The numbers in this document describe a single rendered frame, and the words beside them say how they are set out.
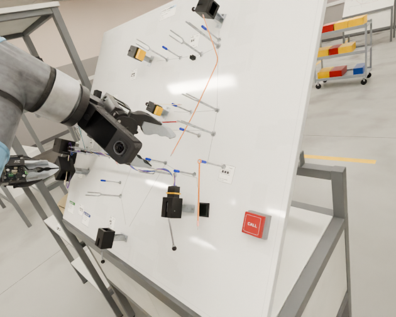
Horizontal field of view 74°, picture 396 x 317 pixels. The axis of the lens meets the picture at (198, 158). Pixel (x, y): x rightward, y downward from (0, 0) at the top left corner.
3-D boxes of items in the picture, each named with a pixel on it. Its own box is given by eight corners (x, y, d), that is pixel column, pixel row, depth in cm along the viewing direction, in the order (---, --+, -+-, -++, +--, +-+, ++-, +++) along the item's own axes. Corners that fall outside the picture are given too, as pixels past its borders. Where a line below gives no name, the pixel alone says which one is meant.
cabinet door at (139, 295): (165, 329, 120) (133, 267, 104) (107, 278, 157) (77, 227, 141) (168, 325, 121) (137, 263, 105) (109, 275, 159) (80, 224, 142)
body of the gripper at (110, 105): (131, 105, 54) (76, 72, 46) (146, 126, 49) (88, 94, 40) (110, 133, 56) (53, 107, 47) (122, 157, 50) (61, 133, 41)
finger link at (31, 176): (64, 175, 78) (27, 179, 72) (58, 178, 82) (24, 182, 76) (63, 165, 78) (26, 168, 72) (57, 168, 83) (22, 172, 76)
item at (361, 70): (371, 77, 489) (372, 12, 445) (366, 85, 457) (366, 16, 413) (315, 82, 553) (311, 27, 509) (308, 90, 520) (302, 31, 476)
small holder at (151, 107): (158, 102, 100) (143, 95, 94) (172, 109, 94) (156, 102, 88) (154, 113, 100) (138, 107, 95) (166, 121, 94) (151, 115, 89)
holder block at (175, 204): (171, 217, 77) (160, 216, 74) (173, 197, 78) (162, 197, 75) (181, 218, 75) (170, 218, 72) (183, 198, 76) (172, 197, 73)
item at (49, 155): (38, 184, 139) (31, 173, 136) (21, 174, 163) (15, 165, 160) (93, 155, 158) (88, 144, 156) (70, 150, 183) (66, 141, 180)
